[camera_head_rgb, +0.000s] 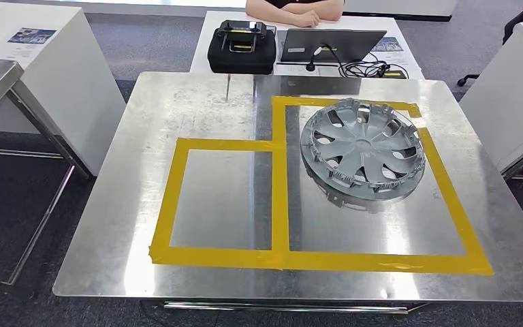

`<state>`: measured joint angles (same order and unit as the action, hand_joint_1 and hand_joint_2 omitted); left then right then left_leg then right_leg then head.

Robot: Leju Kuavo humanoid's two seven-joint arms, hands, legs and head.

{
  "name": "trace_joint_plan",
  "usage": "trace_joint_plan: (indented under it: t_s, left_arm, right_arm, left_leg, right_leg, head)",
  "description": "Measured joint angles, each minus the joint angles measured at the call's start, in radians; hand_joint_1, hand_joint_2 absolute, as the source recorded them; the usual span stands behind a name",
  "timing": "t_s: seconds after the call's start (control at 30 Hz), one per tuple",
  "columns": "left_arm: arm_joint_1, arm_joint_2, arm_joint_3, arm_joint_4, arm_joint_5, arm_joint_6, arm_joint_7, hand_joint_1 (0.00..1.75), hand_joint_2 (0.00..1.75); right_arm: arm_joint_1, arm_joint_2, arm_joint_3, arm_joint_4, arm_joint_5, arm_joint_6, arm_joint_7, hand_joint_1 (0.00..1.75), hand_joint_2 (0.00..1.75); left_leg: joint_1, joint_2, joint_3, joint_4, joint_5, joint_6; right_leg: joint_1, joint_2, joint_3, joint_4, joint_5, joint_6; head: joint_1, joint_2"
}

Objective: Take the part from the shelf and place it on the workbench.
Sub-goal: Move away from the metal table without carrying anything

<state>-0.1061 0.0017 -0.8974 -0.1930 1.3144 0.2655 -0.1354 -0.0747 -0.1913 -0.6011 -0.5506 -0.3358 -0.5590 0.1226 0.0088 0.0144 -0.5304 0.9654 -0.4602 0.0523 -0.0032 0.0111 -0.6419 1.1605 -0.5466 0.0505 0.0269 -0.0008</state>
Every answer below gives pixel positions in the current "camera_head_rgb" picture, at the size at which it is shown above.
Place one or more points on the white cabinet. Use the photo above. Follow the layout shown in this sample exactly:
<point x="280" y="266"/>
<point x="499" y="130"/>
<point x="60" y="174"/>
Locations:
<point x="63" y="90"/>
<point x="505" y="90"/>

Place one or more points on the person's right forearm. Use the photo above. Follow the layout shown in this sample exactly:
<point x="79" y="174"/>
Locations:
<point x="266" y="9"/>

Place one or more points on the silver wheel hubcap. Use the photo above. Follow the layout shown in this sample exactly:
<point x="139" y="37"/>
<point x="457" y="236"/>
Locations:
<point x="363" y="146"/>

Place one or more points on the person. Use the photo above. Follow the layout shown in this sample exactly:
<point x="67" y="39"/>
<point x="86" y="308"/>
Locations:
<point x="297" y="2"/>

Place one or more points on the black remote controller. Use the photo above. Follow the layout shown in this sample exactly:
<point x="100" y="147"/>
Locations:
<point x="241" y="27"/>

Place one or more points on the person's left forearm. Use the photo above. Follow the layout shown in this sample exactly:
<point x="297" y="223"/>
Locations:
<point x="329" y="11"/>

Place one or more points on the printed paper sheet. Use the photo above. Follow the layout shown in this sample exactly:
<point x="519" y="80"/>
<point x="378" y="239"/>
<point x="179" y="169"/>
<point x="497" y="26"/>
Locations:
<point x="388" y="44"/>
<point x="31" y="36"/>

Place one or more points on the white desk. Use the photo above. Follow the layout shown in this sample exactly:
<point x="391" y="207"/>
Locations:
<point x="360" y="22"/>

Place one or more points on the grey laptop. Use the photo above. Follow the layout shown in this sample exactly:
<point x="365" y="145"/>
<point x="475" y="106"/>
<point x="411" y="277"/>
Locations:
<point x="342" y="45"/>

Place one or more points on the small black microphone stand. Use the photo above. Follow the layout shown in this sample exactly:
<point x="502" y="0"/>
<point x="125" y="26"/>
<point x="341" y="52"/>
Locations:
<point x="311" y="67"/>

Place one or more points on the person's right hand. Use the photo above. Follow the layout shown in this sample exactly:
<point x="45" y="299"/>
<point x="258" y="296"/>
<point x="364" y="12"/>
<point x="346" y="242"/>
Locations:
<point x="305" y="19"/>

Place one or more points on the black carry case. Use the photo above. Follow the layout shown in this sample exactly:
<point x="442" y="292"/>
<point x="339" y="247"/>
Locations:
<point x="243" y="63"/>

